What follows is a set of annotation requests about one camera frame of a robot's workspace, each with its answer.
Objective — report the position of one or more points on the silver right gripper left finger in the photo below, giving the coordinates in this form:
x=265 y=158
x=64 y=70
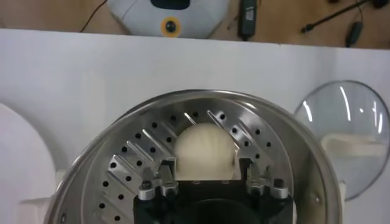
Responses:
x=164 y=185

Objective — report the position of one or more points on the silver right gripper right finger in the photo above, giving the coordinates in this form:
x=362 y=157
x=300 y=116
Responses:
x=262 y=185

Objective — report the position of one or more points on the white steamed baozi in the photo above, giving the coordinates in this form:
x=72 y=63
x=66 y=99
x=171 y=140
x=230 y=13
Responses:
x=204 y=149

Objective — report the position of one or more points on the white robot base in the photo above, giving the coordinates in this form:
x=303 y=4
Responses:
x=201 y=21

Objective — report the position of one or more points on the perforated steel steamer basket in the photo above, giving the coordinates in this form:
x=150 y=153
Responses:
x=304 y=158

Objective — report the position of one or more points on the white round plate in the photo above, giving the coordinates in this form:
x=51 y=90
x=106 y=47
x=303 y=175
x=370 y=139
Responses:
x=21 y=170

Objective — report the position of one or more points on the black power adapter brick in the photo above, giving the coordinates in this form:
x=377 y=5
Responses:
x=247 y=21

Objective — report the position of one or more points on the small black adapter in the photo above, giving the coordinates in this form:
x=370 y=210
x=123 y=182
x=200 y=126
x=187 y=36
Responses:
x=354 y=33

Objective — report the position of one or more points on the black floor rod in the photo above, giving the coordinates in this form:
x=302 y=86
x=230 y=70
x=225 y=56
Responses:
x=332 y=15

